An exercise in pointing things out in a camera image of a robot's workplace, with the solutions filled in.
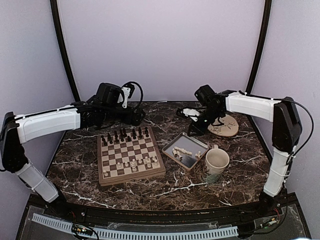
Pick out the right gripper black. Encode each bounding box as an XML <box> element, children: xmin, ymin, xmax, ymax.
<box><xmin>187</xmin><ymin>106</ymin><xmax>223</xmax><ymax>137</ymax></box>

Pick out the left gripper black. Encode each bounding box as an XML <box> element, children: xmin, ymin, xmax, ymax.
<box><xmin>102</xmin><ymin>105</ymin><xmax>145</xmax><ymax>126</ymax></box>

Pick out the white chess piece tall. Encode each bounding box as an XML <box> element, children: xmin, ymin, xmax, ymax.
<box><xmin>130</xmin><ymin>159</ymin><xmax>137</xmax><ymax>172</ymax></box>

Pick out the white chess piece corner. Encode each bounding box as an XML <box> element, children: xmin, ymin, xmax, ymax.
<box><xmin>103</xmin><ymin>170</ymin><xmax>109</xmax><ymax>178</ymax></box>

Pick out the white chess piece pair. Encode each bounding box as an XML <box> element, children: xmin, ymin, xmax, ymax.
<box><xmin>144</xmin><ymin>156</ymin><xmax>149</xmax><ymax>164</ymax></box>

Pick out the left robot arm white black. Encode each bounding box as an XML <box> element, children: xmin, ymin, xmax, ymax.
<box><xmin>0</xmin><ymin>101</ymin><xmax>146</xmax><ymax>218</ymax></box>

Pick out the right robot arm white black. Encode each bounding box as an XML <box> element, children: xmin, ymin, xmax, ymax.
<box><xmin>176</xmin><ymin>85</ymin><xmax>302</xmax><ymax>197</ymax></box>

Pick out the dark chess piece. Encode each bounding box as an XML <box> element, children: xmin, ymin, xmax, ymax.
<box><xmin>101</xmin><ymin>135</ymin><xmax>108</xmax><ymax>146</ymax></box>
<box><xmin>144</xmin><ymin>127</ymin><xmax>149</xmax><ymax>135</ymax></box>
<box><xmin>114</xmin><ymin>130</ymin><xmax>119</xmax><ymax>142</ymax></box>
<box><xmin>138</xmin><ymin>127</ymin><xmax>143</xmax><ymax>138</ymax></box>
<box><xmin>107</xmin><ymin>133</ymin><xmax>113</xmax><ymax>144</ymax></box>
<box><xmin>132</xmin><ymin>128</ymin><xmax>137</xmax><ymax>140</ymax></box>
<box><xmin>119</xmin><ymin>128</ymin><xmax>127</xmax><ymax>142</ymax></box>

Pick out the dark chess piece far left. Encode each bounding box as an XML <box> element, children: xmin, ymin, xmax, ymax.
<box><xmin>101</xmin><ymin>135</ymin><xmax>108</xmax><ymax>146</ymax></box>

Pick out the wooden chess board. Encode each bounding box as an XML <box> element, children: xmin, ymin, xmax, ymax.
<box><xmin>97</xmin><ymin>126</ymin><xmax>166</xmax><ymax>187</ymax></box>

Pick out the metal tray wood rim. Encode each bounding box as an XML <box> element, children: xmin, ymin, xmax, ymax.
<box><xmin>162</xmin><ymin>132</ymin><xmax>210</xmax><ymax>170</ymax></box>

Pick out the beige decorated ceramic plate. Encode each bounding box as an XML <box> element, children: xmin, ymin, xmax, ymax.
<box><xmin>207</xmin><ymin>114</ymin><xmax>239</xmax><ymax>137</ymax></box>

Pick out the ceramic mug shell print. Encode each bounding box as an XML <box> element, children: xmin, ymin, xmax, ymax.
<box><xmin>201</xmin><ymin>144</ymin><xmax>230</xmax><ymax>184</ymax></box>

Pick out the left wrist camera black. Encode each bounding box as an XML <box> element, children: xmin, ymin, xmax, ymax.
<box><xmin>96</xmin><ymin>83</ymin><xmax>122</xmax><ymax>105</ymax></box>

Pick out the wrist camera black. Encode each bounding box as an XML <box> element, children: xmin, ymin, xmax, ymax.
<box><xmin>96</xmin><ymin>83</ymin><xmax>122</xmax><ymax>105</ymax></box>
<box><xmin>194</xmin><ymin>84</ymin><xmax>216</xmax><ymax>106</ymax></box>

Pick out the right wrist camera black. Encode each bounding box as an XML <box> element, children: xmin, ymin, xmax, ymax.
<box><xmin>194</xmin><ymin>84</ymin><xmax>216</xmax><ymax>106</ymax></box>

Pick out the left black frame post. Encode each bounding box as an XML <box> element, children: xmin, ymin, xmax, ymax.
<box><xmin>49</xmin><ymin>0</ymin><xmax>81</xmax><ymax>102</ymax></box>

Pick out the black frame post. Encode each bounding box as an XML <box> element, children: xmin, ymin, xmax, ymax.
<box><xmin>49</xmin><ymin>0</ymin><xmax>81</xmax><ymax>102</ymax></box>
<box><xmin>244</xmin><ymin>0</ymin><xmax>272</xmax><ymax>94</ymax></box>

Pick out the black front rail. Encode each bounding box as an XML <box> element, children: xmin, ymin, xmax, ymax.
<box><xmin>24</xmin><ymin>192</ymin><xmax>298</xmax><ymax>226</ymax></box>

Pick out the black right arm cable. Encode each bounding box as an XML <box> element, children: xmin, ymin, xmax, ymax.
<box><xmin>284</xmin><ymin>97</ymin><xmax>315</xmax><ymax>166</ymax></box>

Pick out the white slotted cable duct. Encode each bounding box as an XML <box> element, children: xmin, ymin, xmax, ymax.
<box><xmin>31</xmin><ymin>213</ymin><xmax>239</xmax><ymax>240</ymax></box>

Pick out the right black frame post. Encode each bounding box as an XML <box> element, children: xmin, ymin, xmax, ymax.
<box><xmin>244</xmin><ymin>0</ymin><xmax>272</xmax><ymax>94</ymax></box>

